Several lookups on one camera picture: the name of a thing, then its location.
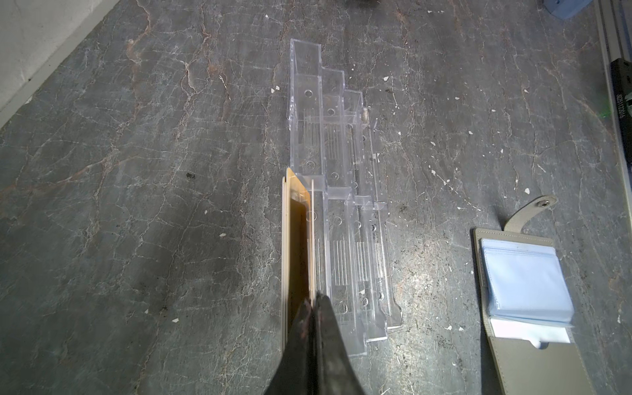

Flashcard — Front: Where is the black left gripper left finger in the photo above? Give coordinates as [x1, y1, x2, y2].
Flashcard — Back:
[264, 300, 314, 394]

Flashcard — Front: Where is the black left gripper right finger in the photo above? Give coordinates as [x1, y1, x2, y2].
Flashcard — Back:
[314, 293, 365, 394]

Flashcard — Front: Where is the orange credit card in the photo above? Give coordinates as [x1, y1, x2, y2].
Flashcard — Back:
[288, 170, 315, 324]
[281, 168, 292, 352]

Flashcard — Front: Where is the clear acrylic organizer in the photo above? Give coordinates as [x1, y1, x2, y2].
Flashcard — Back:
[284, 39, 403, 357]

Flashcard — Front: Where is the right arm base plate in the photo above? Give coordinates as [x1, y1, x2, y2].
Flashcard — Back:
[611, 59, 631, 167]

